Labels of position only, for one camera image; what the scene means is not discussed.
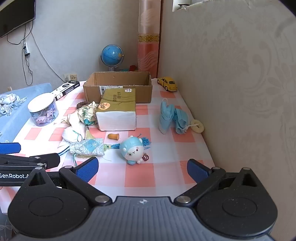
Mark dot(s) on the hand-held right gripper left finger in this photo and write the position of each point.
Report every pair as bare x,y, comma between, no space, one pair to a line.
87,170

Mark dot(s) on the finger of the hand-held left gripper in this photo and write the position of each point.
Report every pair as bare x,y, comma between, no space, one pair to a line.
49,160
9,147

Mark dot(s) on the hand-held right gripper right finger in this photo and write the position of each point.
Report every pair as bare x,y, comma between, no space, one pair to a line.
197,172

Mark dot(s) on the blue plush sheep toy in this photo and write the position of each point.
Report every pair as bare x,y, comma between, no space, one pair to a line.
133,150

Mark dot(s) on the blue face mask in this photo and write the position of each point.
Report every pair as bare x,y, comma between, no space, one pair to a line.
181,120
166,115

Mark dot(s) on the brown cardboard box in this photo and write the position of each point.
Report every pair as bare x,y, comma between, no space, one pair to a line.
138,92

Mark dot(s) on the blue patterned tasselled sachet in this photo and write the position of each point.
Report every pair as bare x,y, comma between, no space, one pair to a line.
86,147

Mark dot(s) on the blue bedding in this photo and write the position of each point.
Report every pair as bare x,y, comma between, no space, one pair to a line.
16,125

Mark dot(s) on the small orange cap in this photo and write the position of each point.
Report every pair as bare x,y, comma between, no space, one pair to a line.
113,136

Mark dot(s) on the cream cloth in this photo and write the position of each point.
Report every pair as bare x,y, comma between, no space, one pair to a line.
71,119

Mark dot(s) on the white fringed cloth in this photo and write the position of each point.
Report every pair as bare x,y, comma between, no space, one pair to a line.
10,99

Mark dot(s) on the pink checkered tablecloth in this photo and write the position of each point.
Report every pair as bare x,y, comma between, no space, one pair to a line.
148,166

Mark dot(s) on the clear jar with white lid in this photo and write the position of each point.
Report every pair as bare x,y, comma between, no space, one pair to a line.
42,109

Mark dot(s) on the floral fabric sachet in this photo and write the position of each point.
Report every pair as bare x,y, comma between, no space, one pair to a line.
89,114

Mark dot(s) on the brown round disc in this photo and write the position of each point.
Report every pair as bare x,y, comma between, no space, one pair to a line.
81,104

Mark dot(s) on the gold tissue pack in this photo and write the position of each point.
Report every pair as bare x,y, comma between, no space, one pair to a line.
115,109

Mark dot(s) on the black and white carton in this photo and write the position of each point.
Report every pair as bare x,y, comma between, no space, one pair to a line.
66,89

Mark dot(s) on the yellow toy car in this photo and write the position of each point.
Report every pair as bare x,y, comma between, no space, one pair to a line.
168,83

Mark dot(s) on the white power strip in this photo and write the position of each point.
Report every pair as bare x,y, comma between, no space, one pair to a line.
26,49

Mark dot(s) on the small red object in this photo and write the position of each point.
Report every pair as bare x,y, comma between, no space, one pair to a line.
133,68

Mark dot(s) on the blue globe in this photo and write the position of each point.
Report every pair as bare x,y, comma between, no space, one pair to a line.
111,55

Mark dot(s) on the black television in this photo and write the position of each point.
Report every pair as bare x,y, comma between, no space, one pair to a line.
13,16

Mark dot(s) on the pink patterned curtain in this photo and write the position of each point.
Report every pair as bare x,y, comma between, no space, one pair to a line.
149,34

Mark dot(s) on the white wall socket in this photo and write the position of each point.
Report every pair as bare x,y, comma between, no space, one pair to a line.
74,77
66,77

